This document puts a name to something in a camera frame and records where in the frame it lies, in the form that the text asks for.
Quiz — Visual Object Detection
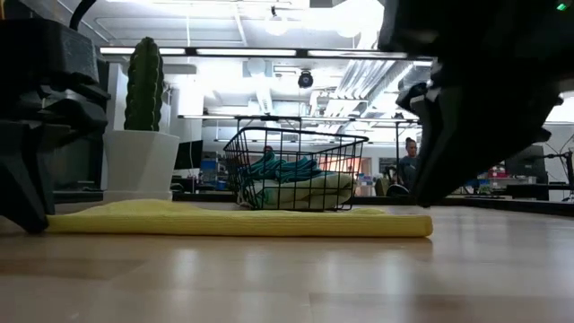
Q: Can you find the green microfiber towel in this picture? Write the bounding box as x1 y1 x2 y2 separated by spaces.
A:
244 172 355 211

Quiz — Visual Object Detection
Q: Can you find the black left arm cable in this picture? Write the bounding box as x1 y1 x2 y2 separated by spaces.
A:
68 0 99 32

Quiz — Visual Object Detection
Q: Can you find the white hexagonal plant pot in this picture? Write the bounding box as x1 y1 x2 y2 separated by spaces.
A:
101 129 181 203

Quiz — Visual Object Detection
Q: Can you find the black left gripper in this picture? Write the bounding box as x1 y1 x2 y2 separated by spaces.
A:
0 17 112 235

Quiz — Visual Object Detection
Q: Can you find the yellow microfiber towel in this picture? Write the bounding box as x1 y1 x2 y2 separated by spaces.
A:
46 198 434 239

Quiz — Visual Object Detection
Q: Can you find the black wire basket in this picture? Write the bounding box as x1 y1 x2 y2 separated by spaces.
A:
222 127 370 213

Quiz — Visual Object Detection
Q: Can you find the black computer monitor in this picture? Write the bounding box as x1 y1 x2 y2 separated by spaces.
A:
506 144 549 184
173 139 204 170

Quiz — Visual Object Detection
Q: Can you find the person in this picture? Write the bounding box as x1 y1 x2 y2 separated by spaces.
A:
396 136 422 190

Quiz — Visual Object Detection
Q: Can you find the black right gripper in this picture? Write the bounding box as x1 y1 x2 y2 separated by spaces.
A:
378 0 574 209

